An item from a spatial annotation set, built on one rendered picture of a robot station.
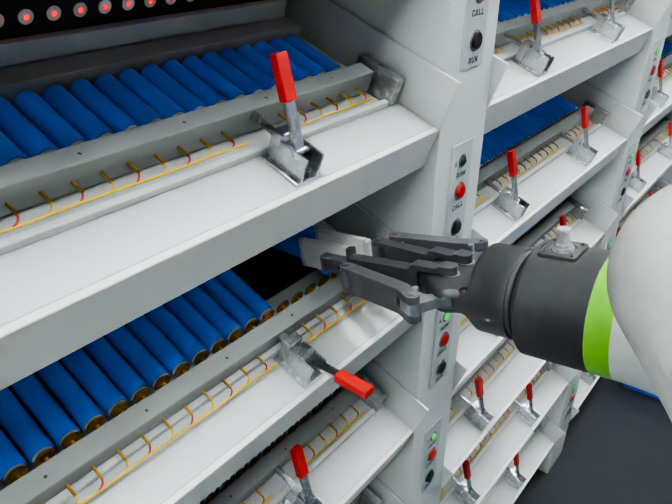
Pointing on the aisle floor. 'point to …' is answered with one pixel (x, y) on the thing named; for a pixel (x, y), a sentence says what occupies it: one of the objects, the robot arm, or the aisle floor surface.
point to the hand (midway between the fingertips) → (335, 252)
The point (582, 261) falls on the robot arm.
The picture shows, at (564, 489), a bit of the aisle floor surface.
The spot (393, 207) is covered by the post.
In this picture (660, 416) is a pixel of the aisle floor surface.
